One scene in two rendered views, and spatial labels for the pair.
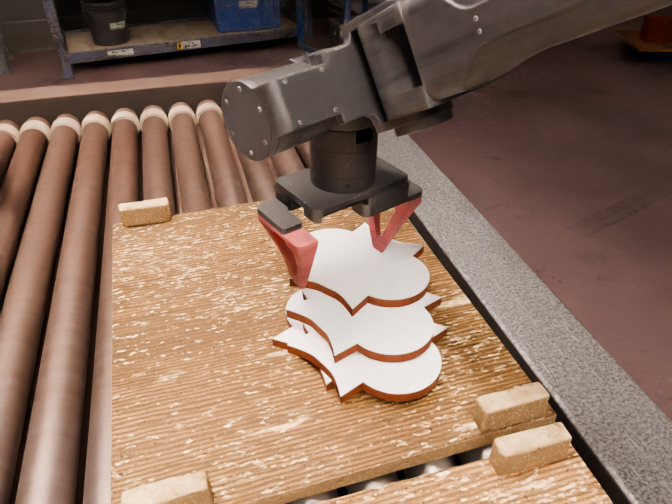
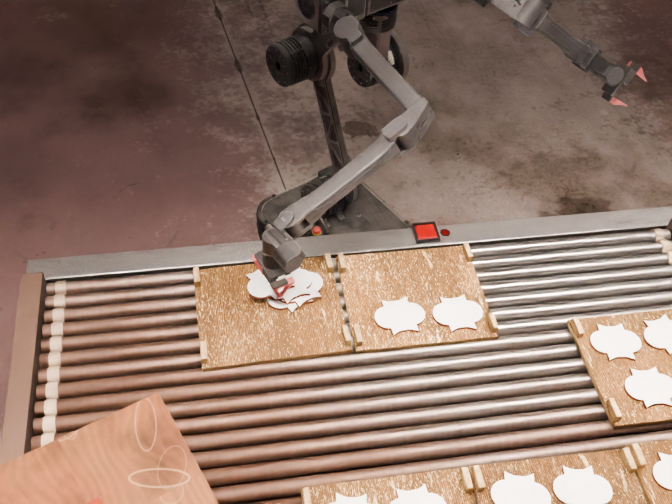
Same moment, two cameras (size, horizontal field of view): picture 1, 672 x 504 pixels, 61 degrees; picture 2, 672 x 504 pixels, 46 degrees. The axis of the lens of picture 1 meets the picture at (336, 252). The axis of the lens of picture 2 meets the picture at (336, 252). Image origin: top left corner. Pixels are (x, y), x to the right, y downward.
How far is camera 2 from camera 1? 2.02 m
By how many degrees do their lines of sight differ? 62
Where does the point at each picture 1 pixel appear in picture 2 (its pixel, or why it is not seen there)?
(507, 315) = not seen: hidden behind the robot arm
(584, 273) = (41, 234)
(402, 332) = (303, 276)
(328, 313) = (291, 292)
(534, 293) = not seen: hidden behind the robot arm
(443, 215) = (216, 256)
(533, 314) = not seen: hidden behind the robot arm
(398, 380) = (318, 282)
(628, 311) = (92, 228)
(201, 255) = (235, 334)
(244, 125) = (293, 265)
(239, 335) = (285, 323)
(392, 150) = (149, 261)
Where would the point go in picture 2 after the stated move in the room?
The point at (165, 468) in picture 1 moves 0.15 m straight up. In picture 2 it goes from (333, 339) to (336, 306)
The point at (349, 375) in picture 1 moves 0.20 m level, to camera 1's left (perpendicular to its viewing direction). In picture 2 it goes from (314, 293) to (304, 350)
